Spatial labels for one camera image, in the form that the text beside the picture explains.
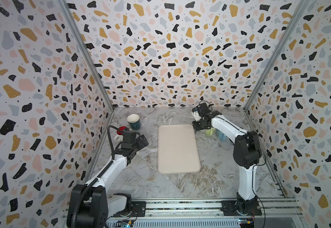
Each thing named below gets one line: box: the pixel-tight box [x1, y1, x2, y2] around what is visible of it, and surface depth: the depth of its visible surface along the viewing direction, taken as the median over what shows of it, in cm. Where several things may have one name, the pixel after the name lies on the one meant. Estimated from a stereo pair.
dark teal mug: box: [126, 113, 141, 131], surface depth 102 cm
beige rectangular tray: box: [157, 123, 202, 175], surface depth 99 cm
